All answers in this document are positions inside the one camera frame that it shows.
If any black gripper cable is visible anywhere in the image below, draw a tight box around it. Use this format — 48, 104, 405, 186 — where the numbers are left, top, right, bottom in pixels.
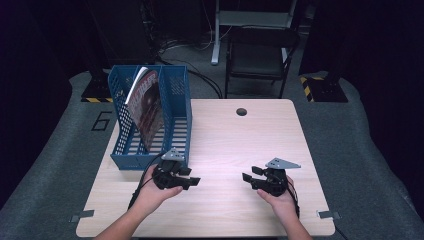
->
284, 179, 301, 219
128, 154, 164, 211

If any person's left hand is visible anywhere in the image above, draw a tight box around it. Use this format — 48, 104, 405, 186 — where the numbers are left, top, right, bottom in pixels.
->
134, 164, 185, 217

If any black floor cable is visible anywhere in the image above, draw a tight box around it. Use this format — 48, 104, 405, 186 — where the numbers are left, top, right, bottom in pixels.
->
156, 56, 224, 99

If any person's right hand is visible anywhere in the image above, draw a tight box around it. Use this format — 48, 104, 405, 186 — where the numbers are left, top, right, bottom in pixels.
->
256, 176, 299, 228

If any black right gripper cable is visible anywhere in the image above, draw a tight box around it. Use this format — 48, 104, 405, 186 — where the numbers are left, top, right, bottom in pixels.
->
284, 179, 301, 219

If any grey metal table bracket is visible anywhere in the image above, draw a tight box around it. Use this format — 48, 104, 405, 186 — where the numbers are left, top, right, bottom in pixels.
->
69, 209, 95, 223
317, 210, 342, 220

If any blue plastic file rack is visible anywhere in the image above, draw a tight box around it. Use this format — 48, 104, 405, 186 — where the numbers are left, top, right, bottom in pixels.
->
107, 64, 193, 172

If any bundle of floor cables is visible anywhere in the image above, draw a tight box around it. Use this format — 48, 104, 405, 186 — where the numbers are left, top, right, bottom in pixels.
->
156, 34, 214, 55

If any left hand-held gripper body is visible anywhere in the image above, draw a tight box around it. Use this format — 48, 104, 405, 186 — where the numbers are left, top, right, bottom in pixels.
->
152, 148, 185, 191

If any black folding chair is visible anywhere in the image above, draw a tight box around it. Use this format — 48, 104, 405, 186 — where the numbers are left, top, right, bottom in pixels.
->
224, 27, 301, 99

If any black stand with striped base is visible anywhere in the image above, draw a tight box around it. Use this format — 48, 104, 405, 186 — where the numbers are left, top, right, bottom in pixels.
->
299, 71, 349, 103
80, 66, 114, 104

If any white metal desk frame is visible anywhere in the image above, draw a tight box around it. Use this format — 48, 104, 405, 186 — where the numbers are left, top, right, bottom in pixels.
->
210, 0, 299, 66

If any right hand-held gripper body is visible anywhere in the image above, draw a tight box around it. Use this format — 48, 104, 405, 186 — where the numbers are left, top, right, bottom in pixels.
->
258, 157, 302, 198

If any red illustrated magazine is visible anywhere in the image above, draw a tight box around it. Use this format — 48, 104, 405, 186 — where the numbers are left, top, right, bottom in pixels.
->
124, 66, 165, 153

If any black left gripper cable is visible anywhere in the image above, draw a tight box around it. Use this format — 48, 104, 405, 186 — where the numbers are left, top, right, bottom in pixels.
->
128, 154, 164, 211

